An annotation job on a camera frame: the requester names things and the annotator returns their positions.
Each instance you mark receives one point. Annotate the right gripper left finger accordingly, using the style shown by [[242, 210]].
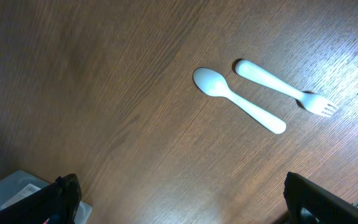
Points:
[[55, 203]]

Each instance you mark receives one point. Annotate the white plastic fork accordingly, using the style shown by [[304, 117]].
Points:
[[311, 102]]

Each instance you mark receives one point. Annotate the white plastic spoon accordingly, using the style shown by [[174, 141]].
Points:
[[214, 84]]

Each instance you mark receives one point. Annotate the clear plastic container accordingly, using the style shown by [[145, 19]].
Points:
[[21, 184]]

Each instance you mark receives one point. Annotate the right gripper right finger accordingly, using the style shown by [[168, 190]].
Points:
[[310, 203]]

